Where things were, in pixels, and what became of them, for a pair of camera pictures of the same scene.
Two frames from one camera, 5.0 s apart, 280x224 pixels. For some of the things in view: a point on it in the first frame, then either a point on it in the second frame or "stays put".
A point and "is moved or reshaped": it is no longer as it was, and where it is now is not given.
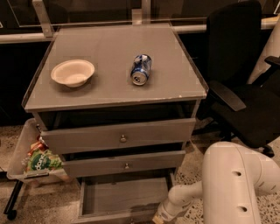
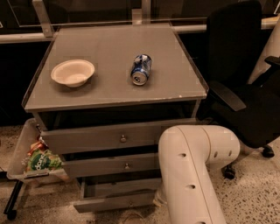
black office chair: (240, 110) stays put
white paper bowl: (73, 73) stays put
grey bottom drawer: (132, 199) is moved or reshaped
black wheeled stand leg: (9, 210) stays put
